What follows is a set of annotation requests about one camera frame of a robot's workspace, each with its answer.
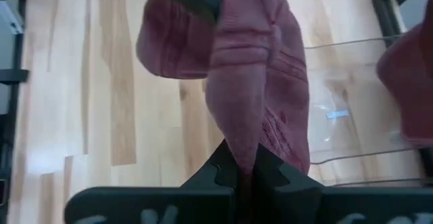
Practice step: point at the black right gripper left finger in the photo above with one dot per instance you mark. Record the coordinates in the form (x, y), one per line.
(220, 173)

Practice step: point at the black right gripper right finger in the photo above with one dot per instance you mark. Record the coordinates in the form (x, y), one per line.
(274, 175)

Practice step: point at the maroon baseball cap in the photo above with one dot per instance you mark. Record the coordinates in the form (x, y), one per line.
(412, 82)
(243, 82)

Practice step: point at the clear plastic bin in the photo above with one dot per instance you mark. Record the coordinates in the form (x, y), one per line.
(338, 122)

